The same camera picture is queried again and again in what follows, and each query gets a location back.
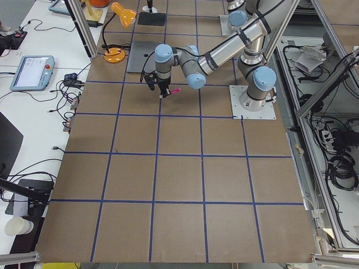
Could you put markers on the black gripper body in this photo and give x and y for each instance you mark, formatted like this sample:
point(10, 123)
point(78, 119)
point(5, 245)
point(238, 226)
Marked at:
point(163, 84)

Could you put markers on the pink pen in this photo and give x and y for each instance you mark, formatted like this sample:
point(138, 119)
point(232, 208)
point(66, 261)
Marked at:
point(175, 91)

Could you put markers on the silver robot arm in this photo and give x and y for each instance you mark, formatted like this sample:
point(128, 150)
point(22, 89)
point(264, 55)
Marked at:
point(247, 41)
point(244, 11)

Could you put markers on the silver apple laptop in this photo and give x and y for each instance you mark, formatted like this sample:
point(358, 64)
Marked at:
point(139, 53)

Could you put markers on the orange desk lamp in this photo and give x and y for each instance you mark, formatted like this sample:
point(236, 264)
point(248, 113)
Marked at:
point(115, 33)

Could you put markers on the blue teach pendant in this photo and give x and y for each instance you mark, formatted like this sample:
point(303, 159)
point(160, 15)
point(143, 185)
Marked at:
point(33, 73)
point(59, 6)

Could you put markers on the black monitor stand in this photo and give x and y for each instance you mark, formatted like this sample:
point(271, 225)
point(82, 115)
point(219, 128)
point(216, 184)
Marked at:
point(29, 197)

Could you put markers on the white paper cup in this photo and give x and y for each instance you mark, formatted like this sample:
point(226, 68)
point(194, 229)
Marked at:
point(18, 226)

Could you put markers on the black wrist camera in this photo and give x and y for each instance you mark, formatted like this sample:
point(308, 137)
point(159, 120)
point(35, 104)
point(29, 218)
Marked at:
point(151, 80)

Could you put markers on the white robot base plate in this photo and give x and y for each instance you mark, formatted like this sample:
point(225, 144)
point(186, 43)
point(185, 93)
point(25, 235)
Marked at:
point(243, 107)

